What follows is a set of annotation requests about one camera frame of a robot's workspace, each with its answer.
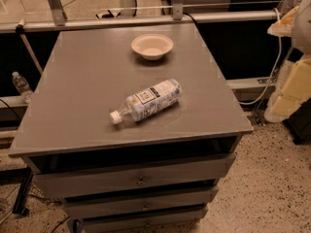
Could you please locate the small clear water bottle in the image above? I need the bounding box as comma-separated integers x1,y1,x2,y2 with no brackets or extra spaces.
12,72,33,104

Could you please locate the wooden stick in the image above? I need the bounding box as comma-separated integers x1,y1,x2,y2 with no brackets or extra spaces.
16,18,43,74

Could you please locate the white paper bowl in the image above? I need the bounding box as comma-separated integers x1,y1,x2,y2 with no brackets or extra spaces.
131,34,174,61

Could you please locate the black floor stand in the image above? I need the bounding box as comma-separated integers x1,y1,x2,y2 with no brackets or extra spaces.
13,168,33,216

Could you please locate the grey drawer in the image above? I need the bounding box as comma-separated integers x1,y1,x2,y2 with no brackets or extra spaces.
34,153,236,198
63,183,218,219
81,205,207,233

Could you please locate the grey drawer cabinet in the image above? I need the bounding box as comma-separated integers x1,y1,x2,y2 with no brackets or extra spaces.
8,22,255,233

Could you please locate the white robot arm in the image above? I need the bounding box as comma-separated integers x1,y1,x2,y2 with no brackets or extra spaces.
267,0,311,121

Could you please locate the bottom grey drawer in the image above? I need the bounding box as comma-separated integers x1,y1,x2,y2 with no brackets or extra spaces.
81,205,207,233

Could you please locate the blue label plastic bottle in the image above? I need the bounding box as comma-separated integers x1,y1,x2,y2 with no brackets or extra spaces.
110,79,182,124

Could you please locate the top grey drawer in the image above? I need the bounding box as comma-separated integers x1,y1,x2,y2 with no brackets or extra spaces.
34,153,236,198

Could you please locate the middle grey drawer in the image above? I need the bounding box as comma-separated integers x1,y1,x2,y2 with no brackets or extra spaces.
63,183,218,219

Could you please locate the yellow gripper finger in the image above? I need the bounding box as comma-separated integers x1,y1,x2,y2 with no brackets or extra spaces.
271,58,311,117
267,6,298,37

